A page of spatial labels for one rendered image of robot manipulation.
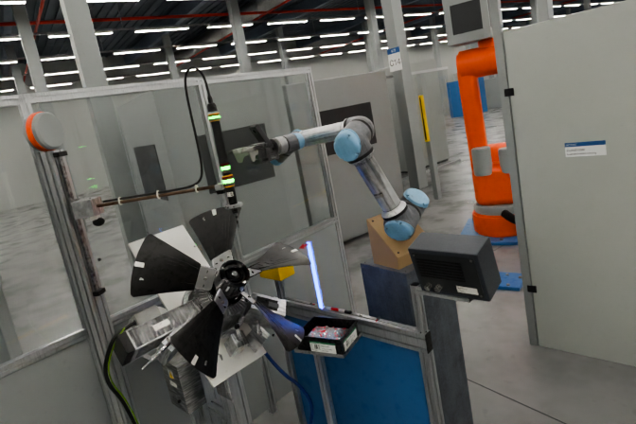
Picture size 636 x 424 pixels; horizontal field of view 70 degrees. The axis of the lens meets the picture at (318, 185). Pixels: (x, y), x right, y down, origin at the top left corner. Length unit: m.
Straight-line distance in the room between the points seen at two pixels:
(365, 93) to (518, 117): 3.40
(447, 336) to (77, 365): 1.69
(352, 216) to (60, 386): 4.26
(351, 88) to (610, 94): 3.72
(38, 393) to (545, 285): 2.77
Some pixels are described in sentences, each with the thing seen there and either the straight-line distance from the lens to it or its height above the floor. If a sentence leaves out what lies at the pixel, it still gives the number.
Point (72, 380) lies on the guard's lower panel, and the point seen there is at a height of 0.81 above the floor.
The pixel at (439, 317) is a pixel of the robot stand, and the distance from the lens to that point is 2.28.
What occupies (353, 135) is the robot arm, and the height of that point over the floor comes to 1.64.
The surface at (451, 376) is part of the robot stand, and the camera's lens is 2.46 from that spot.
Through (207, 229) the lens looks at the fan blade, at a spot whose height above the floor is 1.36.
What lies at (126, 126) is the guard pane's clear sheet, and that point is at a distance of 2.41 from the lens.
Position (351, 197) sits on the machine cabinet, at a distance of 5.90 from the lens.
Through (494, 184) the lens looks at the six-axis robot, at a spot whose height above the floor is 0.62.
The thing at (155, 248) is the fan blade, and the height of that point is 1.38.
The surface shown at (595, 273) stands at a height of 0.55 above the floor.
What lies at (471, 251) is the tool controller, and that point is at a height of 1.23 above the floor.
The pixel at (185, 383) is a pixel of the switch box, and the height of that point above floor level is 0.75.
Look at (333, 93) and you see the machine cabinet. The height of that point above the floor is 1.91.
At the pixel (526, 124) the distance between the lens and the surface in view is 2.98.
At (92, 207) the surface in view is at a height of 1.55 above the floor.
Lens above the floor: 1.77
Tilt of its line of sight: 9 degrees down
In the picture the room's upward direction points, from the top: 11 degrees counter-clockwise
